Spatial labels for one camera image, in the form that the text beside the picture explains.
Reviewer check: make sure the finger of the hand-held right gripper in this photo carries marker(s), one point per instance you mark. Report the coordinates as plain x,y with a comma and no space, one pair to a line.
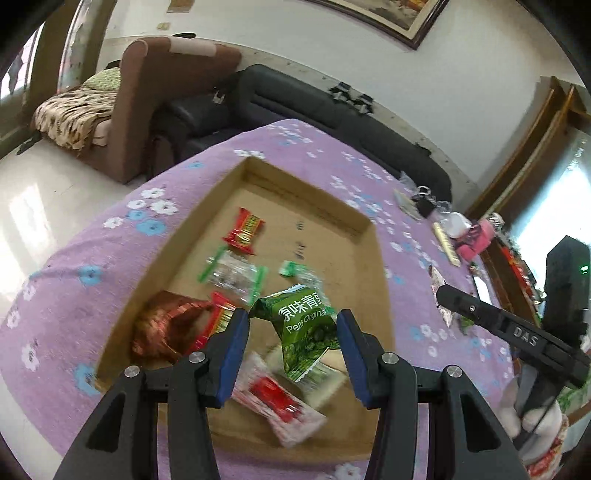
461,304

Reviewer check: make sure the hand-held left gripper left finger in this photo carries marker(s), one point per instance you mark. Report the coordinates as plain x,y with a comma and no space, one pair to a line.
233,360

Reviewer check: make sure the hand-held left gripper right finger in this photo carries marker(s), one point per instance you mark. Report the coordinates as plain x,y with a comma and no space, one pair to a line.
353,364

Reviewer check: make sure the pale yellow green snack packet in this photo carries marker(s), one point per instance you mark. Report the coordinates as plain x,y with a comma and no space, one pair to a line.
323,383

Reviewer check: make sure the red yellow-trim snack packet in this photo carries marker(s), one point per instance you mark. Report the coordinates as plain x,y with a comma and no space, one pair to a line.
217,318

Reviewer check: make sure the white red-label snack packet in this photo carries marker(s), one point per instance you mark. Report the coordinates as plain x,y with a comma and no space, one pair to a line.
277,401

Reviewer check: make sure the large green peas packet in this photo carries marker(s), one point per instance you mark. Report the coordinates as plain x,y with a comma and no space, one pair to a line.
300,332

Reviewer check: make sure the dark red snack packet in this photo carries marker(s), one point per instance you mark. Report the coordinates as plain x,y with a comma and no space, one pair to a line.
161,327

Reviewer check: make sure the clear green-edged snack packet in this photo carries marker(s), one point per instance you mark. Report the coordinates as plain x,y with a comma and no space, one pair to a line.
231,277

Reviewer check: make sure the small clear green packet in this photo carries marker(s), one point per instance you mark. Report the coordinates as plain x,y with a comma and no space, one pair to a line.
291,268

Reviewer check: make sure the small red yellow snack packet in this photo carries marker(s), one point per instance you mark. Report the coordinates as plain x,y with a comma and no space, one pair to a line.
244,230

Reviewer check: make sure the cardboard box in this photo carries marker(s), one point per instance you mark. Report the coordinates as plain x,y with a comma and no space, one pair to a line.
277,217

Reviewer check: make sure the person's right hand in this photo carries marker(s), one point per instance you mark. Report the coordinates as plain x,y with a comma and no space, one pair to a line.
508,406

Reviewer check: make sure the white red foil packet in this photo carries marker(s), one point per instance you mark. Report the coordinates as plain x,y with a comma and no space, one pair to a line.
447,316

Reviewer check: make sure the black smartphone in brown case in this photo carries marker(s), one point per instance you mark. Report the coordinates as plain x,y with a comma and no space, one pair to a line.
482,290

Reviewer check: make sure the wooden cabinet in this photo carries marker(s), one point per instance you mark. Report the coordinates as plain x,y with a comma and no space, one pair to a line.
508,277

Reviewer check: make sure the cream tube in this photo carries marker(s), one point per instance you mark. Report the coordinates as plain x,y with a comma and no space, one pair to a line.
445,242

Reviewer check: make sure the pink thermos with knitted sleeve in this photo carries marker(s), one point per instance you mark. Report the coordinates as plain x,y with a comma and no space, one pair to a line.
480,237

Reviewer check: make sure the white round container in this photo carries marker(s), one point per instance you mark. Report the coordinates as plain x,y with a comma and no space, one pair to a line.
457,224

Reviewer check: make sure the small black device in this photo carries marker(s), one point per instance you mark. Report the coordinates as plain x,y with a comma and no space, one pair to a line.
427,207

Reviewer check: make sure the purple floral tablecloth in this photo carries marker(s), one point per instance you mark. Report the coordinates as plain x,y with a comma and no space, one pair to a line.
69,300

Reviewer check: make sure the black clamp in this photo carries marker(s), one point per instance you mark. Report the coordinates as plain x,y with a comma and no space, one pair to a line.
364,104
340,90

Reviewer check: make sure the brown armchair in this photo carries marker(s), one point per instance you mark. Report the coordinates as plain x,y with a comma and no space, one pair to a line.
138,115

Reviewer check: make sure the black leather sofa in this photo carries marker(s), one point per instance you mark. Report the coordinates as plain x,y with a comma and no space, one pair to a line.
286,97

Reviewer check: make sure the brown patterned blanket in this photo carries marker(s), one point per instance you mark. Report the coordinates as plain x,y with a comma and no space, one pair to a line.
69,115

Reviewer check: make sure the green pillow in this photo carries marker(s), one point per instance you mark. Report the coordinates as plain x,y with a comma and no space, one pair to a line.
104,78

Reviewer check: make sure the wooden door frame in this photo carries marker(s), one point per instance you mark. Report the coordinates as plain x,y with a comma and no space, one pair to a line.
540,138

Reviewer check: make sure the framed wall picture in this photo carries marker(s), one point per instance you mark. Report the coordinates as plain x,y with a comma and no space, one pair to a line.
415,23

